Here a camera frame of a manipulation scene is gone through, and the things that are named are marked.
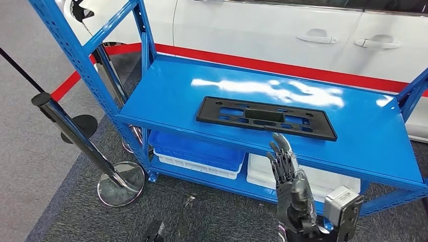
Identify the white ribbed plastic bin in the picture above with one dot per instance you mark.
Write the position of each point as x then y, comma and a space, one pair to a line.
194, 167

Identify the chrome stanchion post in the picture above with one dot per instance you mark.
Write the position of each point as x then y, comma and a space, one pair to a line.
110, 73
123, 187

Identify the blue plastic bin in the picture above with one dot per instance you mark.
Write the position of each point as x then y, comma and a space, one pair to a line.
197, 150

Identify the white car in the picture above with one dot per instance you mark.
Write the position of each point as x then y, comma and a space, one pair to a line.
234, 30

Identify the translucent plastic bin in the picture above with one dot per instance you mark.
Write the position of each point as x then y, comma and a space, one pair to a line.
260, 182
334, 183

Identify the black stanchion post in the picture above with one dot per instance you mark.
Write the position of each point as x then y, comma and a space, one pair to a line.
82, 127

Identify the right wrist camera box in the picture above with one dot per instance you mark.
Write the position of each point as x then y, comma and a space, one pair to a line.
344, 210

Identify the black plastic frame part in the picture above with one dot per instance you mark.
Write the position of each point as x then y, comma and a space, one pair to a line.
317, 128

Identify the blue metal shelf rack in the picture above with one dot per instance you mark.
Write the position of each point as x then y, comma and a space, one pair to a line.
167, 93

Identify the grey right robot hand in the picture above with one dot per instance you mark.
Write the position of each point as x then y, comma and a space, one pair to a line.
294, 200

